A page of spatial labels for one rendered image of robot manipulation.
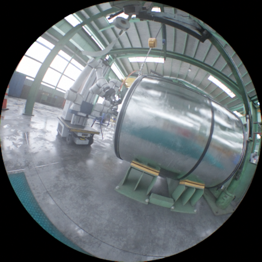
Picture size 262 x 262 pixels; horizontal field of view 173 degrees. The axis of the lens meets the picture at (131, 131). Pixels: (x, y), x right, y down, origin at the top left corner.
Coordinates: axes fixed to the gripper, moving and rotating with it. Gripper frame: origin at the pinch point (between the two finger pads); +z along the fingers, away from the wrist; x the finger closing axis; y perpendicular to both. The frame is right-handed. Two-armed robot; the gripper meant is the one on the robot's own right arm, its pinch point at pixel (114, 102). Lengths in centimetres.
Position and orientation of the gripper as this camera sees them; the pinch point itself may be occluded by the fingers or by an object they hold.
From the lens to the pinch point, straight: 89.1
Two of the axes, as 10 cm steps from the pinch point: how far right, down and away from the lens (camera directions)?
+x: 7.4, -3.7, -5.6
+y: -4.6, 3.4, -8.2
